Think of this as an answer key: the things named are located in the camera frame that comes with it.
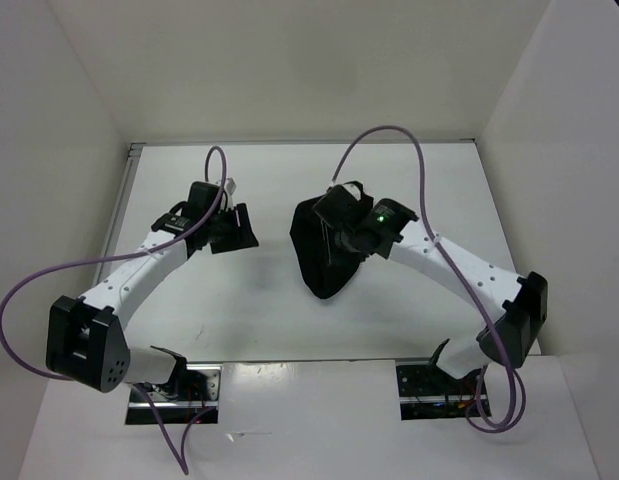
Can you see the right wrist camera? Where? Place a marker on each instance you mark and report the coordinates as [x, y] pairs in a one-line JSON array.
[[354, 188]]

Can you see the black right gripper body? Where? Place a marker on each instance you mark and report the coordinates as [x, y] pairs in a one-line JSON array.
[[341, 235]]

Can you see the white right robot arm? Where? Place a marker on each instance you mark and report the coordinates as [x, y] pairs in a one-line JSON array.
[[516, 306]]

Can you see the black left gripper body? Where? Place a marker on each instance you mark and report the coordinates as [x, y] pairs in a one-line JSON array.
[[222, 225]]

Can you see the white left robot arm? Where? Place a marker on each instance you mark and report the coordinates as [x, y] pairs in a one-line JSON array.
[[86, 335]]

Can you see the black skirt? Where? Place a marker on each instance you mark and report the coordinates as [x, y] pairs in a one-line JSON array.
[[308, 235]]

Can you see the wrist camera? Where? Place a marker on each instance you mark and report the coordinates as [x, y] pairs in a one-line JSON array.
[[354, 188], [229, 190]]

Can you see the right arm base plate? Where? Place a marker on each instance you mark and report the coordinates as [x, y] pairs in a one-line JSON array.
[[428, 393]]

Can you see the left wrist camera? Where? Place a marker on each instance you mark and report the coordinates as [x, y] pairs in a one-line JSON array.
[[229, 190]]

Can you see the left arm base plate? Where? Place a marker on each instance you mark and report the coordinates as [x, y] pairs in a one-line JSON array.
[[179, 402]]

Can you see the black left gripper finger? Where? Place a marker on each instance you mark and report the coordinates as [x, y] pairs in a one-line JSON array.
[[244, 235], [224, 245]]

